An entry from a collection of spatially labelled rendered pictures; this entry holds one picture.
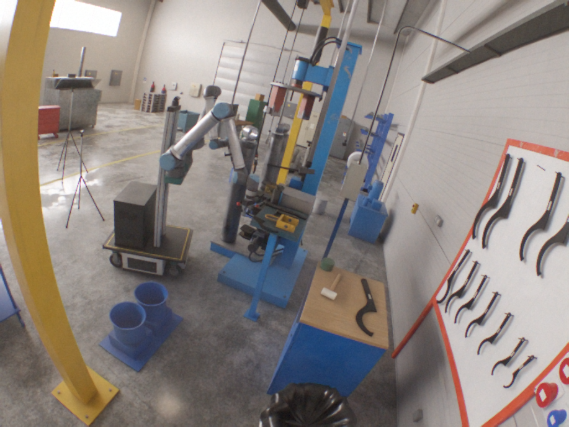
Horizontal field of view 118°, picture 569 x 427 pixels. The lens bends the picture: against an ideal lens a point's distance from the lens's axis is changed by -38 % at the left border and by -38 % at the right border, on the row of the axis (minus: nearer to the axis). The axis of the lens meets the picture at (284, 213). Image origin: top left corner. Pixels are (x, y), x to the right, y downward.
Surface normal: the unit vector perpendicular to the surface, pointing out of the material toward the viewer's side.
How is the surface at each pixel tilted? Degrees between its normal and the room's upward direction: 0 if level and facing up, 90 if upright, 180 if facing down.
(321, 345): 90
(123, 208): 90
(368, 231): 90
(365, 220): 90
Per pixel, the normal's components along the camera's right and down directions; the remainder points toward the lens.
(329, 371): -0.25, 0.32
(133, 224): 0.16, 0.44
